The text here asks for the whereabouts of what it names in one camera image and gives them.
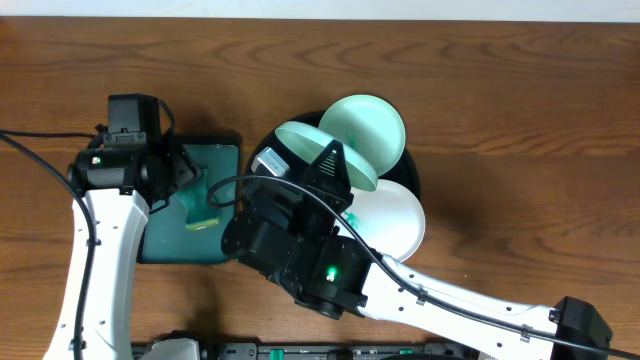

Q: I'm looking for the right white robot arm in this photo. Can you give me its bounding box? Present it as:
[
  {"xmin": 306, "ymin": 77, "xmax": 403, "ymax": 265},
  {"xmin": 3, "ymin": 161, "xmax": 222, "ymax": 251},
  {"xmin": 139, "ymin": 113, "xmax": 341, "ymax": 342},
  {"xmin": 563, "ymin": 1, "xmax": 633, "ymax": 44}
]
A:
[{"xmin": 222, "ymin": 140, "xmax": 613, "ymax": 359}]

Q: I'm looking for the green yellow sponge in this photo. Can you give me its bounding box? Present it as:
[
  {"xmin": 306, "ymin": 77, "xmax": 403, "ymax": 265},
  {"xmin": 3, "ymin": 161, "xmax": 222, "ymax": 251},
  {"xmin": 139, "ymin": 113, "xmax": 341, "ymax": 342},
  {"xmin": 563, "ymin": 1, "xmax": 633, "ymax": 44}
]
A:
[{"xmin": 176, "ymin": 178, "xmax": 220, "ymax": 231}]

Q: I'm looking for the black rectangular sponge tray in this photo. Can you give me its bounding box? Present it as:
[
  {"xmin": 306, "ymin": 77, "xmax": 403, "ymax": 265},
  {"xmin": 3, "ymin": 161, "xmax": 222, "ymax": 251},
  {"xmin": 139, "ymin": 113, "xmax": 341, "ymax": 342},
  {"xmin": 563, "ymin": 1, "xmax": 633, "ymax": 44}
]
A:
[{"xmin": 138, "ymin": 133, "xmax": 241, "ymax": 265}]

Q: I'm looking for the white plate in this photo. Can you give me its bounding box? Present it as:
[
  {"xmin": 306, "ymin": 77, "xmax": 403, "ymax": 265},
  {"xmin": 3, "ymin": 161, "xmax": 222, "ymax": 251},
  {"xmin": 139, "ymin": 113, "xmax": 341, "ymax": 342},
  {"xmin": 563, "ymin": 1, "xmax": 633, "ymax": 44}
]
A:
[{"xmin": 341, "ymin": 179, "xmax": 426, "ymax": 262}]

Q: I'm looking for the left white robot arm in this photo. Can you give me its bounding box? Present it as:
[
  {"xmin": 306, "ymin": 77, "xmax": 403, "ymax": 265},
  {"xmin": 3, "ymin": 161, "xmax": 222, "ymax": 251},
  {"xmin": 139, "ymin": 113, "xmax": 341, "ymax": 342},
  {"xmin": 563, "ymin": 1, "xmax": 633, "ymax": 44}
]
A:
[{"xmin": 45, "ymin": 94, "xmax": 200, "ymax": 359}]

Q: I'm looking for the mint green plate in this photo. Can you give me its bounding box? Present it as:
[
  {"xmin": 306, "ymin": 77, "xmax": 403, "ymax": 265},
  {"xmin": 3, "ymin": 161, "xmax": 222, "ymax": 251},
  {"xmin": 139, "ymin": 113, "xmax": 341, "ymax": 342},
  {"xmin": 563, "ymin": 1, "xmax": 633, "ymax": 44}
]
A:
[
  {"xmin": 318, "ymin": 94, "xmax": 406, "ymax": 175},
  {"xmin": 275, "ymin": 121, "xmax": 378, "ymax": 192}
]

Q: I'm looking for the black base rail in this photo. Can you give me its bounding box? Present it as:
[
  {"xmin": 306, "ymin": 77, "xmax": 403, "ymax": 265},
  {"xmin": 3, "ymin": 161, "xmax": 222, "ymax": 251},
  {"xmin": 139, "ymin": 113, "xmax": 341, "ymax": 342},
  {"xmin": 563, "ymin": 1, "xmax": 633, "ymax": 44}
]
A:
[{"xmin": 198, "ymin": 342, "xmax": 480, "ymax": 360}]

